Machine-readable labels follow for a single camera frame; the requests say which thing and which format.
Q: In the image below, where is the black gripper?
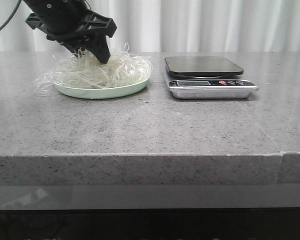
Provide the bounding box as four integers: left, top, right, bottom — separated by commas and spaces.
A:
25, 0, 117, 64

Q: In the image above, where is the white vermicelli noodle bundle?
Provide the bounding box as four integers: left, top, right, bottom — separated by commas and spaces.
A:
34, 43, 154, 95

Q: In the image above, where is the light green round plate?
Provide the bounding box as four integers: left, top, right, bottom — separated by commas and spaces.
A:
54, 77, 150, 100

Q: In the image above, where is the white pleated curtain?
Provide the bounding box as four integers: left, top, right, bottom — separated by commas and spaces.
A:
0, 0, 300, 53

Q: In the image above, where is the black silver kitchen scale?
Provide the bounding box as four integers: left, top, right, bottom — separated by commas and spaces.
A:
164, 56, 258, 100

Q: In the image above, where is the black cable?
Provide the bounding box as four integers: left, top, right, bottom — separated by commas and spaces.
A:
0, 0, 22, 38

